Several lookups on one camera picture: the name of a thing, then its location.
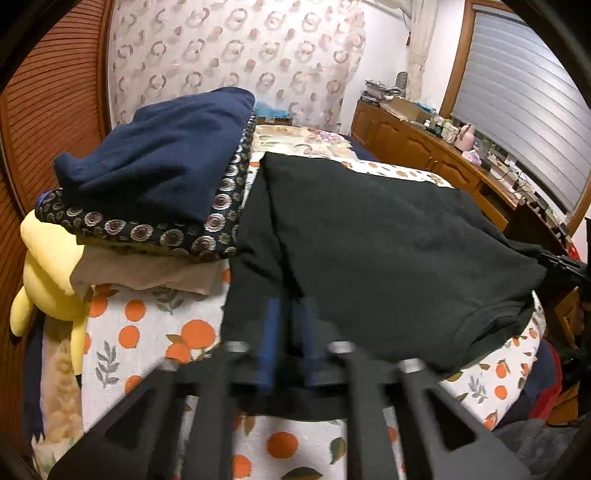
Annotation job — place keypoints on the wooden louvered wardrobe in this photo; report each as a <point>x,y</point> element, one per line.
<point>55,92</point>

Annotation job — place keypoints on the wooden cabinet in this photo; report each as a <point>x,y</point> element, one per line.
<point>406,138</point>

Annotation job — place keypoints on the yellow plush toy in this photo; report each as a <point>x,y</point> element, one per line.
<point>46,277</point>

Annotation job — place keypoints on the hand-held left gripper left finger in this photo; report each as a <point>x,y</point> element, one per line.
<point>270,341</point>

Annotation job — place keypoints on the circle patterned curtain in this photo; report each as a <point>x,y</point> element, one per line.
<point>231,46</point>

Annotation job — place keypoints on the floral quilt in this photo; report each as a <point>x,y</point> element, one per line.
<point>300,138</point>

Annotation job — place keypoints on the stack of folded clothes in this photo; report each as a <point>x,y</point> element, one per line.
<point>381,90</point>

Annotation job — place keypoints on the dark blue bedsheet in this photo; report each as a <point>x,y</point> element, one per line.
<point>364,150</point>

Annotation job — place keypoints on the wooden window frame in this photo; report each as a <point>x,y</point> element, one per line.
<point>455,69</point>

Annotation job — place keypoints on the red cloth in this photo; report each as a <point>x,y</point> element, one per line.
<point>561,387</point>

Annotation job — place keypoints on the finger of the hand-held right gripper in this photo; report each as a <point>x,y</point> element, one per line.
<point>561,264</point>

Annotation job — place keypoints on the small grey fan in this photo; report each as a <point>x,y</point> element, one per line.
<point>402,81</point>

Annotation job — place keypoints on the pink kettle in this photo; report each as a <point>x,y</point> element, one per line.
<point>464,138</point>

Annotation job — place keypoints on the cardboard box with blue bag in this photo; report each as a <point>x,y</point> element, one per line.
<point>272,113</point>

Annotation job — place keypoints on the open cardboard box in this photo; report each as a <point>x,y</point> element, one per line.
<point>404,108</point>

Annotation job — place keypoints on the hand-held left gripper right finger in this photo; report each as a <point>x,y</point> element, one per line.
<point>308,346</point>

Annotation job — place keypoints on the pink tissue box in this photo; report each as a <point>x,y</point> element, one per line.
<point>473,157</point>

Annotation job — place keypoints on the black printed t-shirt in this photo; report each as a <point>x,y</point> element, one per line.
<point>392,240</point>

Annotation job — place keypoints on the orange print bedsheet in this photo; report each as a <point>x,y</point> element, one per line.
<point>152,332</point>

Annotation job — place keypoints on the cluster of toiletry bottles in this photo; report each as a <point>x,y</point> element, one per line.
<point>438,127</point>

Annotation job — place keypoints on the grey cloth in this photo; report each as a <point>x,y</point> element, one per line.
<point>531,447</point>

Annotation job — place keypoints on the navy blue folded garment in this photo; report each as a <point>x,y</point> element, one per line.
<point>161,147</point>

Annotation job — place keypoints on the grey window blind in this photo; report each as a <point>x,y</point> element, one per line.
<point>517,101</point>

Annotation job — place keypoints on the beige cloth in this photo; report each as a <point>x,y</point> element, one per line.
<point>138,272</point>

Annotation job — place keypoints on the white lace curtain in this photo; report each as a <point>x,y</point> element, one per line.
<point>418,46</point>

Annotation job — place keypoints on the dark floral patterned cloth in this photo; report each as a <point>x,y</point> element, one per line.
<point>138,233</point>

